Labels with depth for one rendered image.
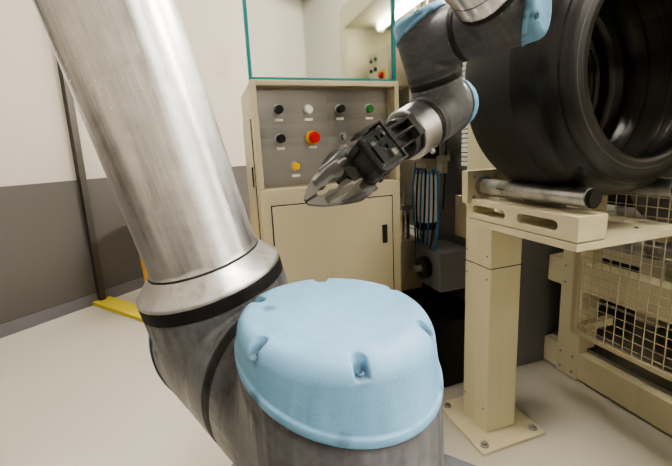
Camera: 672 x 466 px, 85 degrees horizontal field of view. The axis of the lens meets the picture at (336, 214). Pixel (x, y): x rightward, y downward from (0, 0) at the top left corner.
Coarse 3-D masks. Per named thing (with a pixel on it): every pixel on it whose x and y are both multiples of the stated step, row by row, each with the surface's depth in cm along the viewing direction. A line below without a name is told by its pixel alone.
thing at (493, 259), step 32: (480, 160) 120; (480, 256) 124; (512, 256) 122; (480, 288) 126; (512, 288) 124; (480, 320) 127; (512, 320) 127; (480, 352) 129; (512, 352) 129; (480, 384) 131; (512, 384) 131; (480, 416) 133; (512, 416) 134
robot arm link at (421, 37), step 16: (416, 16) 58; (432, 16) 57; (400, 32) 60; (416, 32) 59; (432, 32) 57; (400, 48) 62; (416, 48) 60; (432, 48) 58; (448, 48) 56; (416, 64) 61; (432, 64) 60; (448, 64) 60; (416, 80) 63; (432, 80) 61; (448, 80) 61
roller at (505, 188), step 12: (492, 180) 106; (504, 180) 103; (492, 192) 106; (504, 192) 101; (516, 192) 97; (528, 192) 93; (540, 192) 90; (552, 192) 86; (564, 192) 84; (576, 192) 81; (588, 192) 79; (600, 192) 79; (564, 204) 85; (576, 204) 81; (588, 204) 79
